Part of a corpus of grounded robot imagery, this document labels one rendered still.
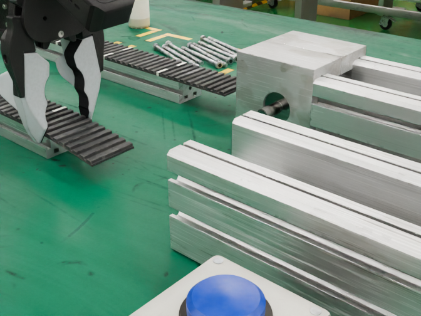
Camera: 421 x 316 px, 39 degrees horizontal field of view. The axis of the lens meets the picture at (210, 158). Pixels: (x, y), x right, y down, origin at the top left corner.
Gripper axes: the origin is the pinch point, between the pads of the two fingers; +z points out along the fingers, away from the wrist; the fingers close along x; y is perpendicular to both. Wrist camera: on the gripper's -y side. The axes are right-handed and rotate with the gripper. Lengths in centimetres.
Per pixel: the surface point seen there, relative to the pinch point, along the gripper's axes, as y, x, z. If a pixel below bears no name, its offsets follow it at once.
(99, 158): -6.7, 1.6, 1.0
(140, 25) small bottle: 29.6, -37.3, 2.9
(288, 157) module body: -24.3, -2.2, -3.6
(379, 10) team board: 102, -282, 56
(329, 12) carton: 168, -343, 79
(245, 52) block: -11.0, -14.1, -6.0
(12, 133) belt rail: 6.8, 2.0, 2.4
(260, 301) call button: -32.5, 12.3, -3.9
